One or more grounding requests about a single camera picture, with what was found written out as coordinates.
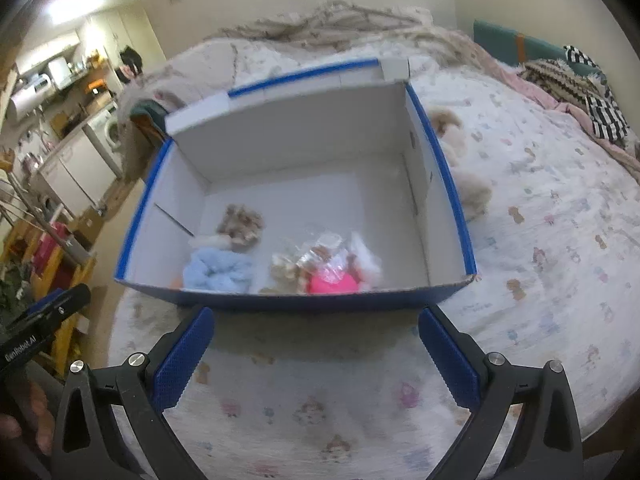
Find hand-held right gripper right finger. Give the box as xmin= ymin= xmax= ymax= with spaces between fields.
xmin=417 ymin=306 xmax=586 ymax=480

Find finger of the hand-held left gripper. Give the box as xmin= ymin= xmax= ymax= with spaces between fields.
xmin=25 ymin=283 xmax=92 ymax=332

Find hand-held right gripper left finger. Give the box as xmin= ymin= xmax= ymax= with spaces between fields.
xmin=50 ymin=306 xmax=216 ymax=480

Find light blue fluffy cloth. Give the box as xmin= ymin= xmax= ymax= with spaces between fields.
xmin=181 ymin=249 xmax=256 ymax=292

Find small beige plush toy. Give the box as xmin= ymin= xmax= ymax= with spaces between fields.
xmin=270 ymin=254 xmax=307 ymax=295

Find pink soft toy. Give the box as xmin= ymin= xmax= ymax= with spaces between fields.
xmin=306 ymin=267 xmax=361 ymax=295

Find brown plush toy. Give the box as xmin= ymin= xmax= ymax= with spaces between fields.
xmin=216 ymin=203 xmax=264 ymax=252

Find clear plastic toy bag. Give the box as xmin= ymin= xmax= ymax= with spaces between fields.
xmin=295 ymin=230 xmax=383 ymax=291

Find white cardboard box blue edges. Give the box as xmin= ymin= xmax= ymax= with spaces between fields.
xmin=114 ymin=58 xmax=478 ymax=311

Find person's left hand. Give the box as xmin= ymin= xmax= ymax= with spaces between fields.
xmin=0 ymin=380 xmax=53 ymax=456

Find yellow wooden rack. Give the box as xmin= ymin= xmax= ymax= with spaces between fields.
xmin=0 ymin=220 xmax=96 ymax=376

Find pink bag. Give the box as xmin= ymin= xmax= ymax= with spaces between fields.
xmin=30 ymin=222 xmax=71 ymax=281

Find brown cardboard box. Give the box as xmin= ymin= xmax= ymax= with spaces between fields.
xmin=75 ymin=205 xmax=108 ymax=246

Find white printed bed sheet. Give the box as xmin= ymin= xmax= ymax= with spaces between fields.
xmin=107 ymin=35 xmax=640 ymax=480

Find white floor cabinet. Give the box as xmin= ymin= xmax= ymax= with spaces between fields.
xmin=37 ymin=132 xmax=123 ymax=216

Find cream plush toy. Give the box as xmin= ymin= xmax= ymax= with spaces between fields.
xmin=430 ymin=107 xmax=493 ymax=221

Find white washing machine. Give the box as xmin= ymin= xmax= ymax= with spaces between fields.
xmin=82 ymin=105 xmax=126 ymax=166

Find white water heater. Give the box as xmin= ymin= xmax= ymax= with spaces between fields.
xmin=10 ymin=74 xmax=53 ymax=111

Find black hanging clothes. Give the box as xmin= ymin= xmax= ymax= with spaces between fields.
xmin=119 ymin=46 xmax=143 ymax=73

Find pink blanket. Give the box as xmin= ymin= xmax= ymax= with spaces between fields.
xmin=450 ymin=30 xmax=640 ymax=181

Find black white striped cloth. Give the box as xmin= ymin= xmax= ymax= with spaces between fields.
xmin=565 ymin=45 xmax=631 ymax=141

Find teal headboard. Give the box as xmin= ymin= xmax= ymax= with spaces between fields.
xmin=472 ymin=19 xmax=596 ymax=78

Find grey floral duvet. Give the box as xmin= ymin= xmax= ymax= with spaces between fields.
xmin=122 ymin=2 xmax=451 ymax=111

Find white wall cabinet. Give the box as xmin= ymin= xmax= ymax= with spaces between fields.
xmin=15 ymin=27 xmax=83 ymax=73

